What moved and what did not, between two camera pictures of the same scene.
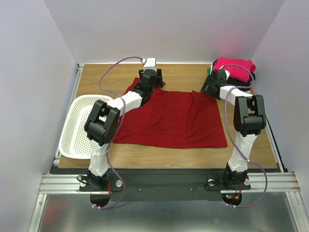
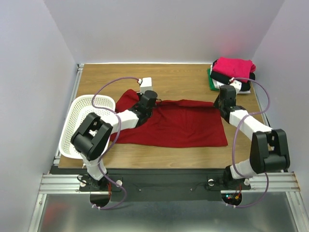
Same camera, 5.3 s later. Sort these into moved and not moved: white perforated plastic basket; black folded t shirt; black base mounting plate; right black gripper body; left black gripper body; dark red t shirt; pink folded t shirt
Moved: left black gripper body; dark red t shirt; right black gripper body
Not moved: black folded t shirt; black base mounting plate; white perforated plastic basket; pink folded t shirt
